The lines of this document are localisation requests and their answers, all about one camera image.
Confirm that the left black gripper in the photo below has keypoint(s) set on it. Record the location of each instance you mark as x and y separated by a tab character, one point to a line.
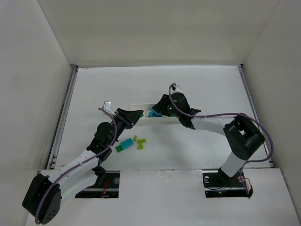
124	117

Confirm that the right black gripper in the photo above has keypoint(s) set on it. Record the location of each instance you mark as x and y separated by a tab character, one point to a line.
168	106

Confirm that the teal oval lego piece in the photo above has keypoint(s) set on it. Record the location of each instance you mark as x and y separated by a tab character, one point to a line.
156	114

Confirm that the blue long lego brick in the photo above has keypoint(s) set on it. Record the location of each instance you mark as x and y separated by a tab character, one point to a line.
127	143

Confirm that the green lego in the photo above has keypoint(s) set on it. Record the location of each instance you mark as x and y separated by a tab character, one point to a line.
119	148

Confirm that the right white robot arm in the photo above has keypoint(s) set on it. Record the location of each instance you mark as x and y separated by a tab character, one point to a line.
243	137

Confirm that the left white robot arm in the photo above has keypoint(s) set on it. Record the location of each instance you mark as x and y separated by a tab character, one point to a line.
47	191

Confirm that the white compartment tray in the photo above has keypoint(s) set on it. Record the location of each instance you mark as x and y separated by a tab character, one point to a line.
145	120

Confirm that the lime lego cluster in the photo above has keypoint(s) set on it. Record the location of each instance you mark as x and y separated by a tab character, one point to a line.
141	143

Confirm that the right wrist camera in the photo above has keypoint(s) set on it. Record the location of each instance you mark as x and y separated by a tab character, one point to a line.
175	89

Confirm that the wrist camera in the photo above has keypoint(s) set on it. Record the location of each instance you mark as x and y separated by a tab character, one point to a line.
107	107
175	89

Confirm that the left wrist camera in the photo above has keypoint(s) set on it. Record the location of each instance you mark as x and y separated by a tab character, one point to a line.
107	107

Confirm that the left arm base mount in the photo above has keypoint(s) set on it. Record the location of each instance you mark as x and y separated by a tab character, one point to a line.
105	187

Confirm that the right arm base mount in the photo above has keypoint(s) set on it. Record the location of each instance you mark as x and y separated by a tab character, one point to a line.
218	185

